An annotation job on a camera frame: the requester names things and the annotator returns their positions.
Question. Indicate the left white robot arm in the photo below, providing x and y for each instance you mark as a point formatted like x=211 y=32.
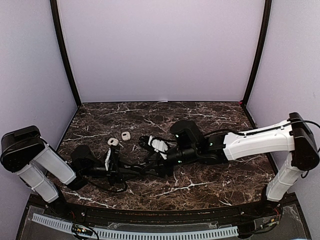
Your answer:
x=25 y=153

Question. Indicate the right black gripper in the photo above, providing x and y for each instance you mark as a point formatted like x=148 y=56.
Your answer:
x=160 y=166

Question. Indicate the black front rail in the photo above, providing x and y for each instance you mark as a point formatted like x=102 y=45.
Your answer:
x=101 y=215

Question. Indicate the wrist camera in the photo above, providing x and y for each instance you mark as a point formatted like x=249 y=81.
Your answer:
x=111 y=158
x=154 y=145

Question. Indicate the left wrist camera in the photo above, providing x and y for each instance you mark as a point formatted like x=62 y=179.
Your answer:
x=111 y=158

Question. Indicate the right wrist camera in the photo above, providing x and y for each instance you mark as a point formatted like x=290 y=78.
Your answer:
x=154 y=145

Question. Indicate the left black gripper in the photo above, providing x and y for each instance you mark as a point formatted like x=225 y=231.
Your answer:
x=121 y=170

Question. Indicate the white slotted cable duct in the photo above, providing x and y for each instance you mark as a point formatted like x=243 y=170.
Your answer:
x=119 y=231

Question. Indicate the white charging case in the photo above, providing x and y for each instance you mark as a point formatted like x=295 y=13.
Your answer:
x=126 y=136
x=112 y=141

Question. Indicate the black frame post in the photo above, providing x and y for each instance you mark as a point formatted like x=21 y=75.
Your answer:
x=258 y=52
x=63 y=52

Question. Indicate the right black frame post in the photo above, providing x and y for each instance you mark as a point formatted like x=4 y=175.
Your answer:
x=258 y=52

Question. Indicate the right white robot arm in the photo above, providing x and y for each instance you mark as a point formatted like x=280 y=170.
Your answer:
x=222 y=146

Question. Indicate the left black frame post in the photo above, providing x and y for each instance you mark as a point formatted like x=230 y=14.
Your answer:
x=63 y=52

